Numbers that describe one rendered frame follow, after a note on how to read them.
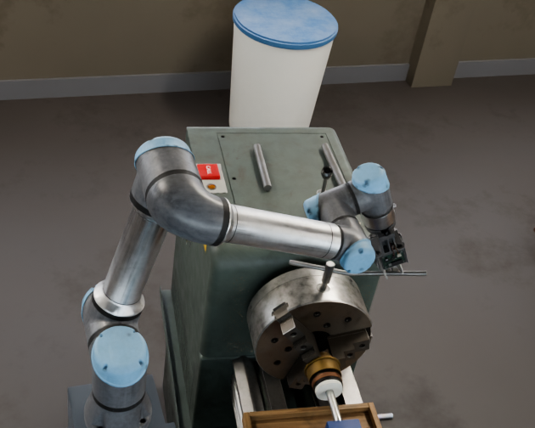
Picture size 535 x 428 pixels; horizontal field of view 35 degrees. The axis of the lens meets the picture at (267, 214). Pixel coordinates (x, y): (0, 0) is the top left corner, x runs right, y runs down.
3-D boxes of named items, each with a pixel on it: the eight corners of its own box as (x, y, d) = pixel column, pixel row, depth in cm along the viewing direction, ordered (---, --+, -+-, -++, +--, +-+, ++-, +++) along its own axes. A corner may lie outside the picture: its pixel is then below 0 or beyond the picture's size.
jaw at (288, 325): (297, 334, 218) (272, 312, 211) (313, 323, 217) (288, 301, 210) (306, 367, 210) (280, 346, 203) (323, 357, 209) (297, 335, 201)
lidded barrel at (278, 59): (301, 98, 518) (322, -6, 474) (328, 153, 476) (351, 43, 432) (211, 99, 503) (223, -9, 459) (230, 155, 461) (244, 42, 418)
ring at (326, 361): (305, 347, 210) (313, 376, 203) (340, 346, 212) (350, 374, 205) (299, 372, 215) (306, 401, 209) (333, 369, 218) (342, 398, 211)
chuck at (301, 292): (240, 358, 230) (259, 276, 210) (348, 354, 238) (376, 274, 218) (245, 385, 223) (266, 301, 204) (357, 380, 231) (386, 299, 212)
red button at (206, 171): (196, 169, 240) (196, 163, 239) (216, 169, 242) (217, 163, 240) (199, 182, 236) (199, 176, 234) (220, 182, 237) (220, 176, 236)
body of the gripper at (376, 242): (379, 273, 197) (370, 239, 189) (368, 249, 204) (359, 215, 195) (409, 263, 197) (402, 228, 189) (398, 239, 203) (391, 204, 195)
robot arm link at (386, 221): (356, 201, 192) (390, 189, 192) (359, 215, 196) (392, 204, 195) (365, 223, 187) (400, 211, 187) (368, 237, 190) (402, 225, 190)
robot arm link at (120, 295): (81, 363, 185) (155, 168, 155) (73, 314, 195) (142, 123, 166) (133, 365, 190) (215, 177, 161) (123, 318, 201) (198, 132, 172)
